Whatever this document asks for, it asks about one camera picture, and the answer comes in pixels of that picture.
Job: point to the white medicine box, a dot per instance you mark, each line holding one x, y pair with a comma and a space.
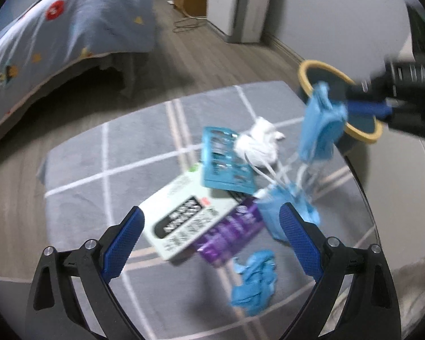
177, 219

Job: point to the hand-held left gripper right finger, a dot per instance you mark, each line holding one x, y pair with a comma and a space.
302, 241

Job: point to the teal blister pack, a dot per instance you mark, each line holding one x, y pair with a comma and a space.
223, 163

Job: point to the blue face mask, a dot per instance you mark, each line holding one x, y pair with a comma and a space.
272, 209
318, 127

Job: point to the teal bin with yellow rim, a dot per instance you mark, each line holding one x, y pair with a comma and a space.
318, 78

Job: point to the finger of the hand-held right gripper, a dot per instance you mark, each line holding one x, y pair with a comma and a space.
368, 108
361, 90

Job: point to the white air purifier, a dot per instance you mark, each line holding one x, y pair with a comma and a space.
233, 7

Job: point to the blue glove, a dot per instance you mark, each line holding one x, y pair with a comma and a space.
255, 283

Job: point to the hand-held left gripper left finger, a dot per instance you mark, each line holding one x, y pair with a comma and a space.
122, 242

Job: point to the white tissue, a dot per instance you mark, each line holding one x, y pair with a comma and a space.
258, 141

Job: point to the purple foil wrapper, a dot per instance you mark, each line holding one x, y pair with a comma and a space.
226, 237

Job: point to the blue printed blanket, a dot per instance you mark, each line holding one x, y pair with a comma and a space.
56, 35

